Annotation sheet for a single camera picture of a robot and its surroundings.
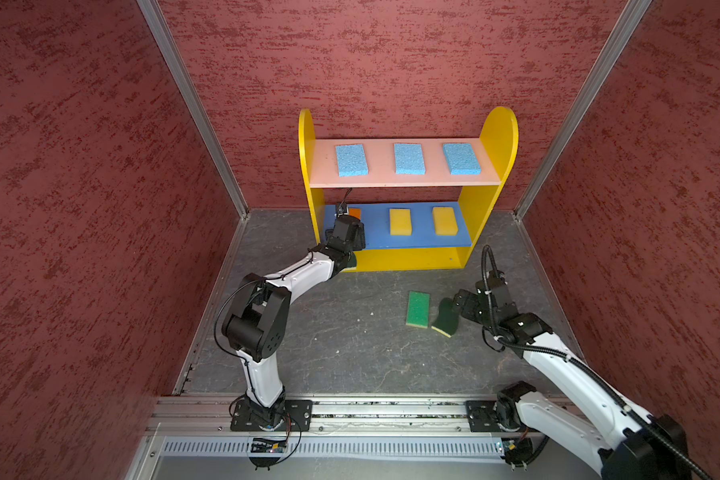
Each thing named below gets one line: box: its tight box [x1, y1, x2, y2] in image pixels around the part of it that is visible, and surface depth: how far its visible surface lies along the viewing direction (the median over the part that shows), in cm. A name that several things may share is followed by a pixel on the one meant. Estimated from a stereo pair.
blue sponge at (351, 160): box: [336, 144, 369, 177], surface depth 77 cm
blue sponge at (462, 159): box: [443, 143, 481, 175], surface depth 77 cm
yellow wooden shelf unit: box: [298, 106, 519, 272], surface depth 81 cm
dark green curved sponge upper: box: [431, 297, 460, 338], surface depth 91 cm
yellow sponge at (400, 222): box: [390, 208, 412, 236], surface depth 97 cm
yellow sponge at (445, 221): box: [433, 207, 458, 236], surface depth 100 cm
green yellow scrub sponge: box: [406, 291, 430, 329], surface depth 94 cm
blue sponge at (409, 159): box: [394, 143, 426, 175], surface depth 77 cm
